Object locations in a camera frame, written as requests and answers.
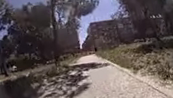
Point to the wood of trees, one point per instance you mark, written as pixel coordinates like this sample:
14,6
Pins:
142,8

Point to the building behind trees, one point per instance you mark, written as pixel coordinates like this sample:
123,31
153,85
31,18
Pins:
72,40

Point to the pale gravel path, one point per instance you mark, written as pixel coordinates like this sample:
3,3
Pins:
108,88

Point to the dry grass verge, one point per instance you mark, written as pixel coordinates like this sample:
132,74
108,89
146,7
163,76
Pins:
151,62
27,73

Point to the brown brick building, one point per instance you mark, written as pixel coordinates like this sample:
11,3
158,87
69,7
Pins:
105,33

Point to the tall slim tree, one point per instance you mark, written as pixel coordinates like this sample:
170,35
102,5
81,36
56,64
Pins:
55,46

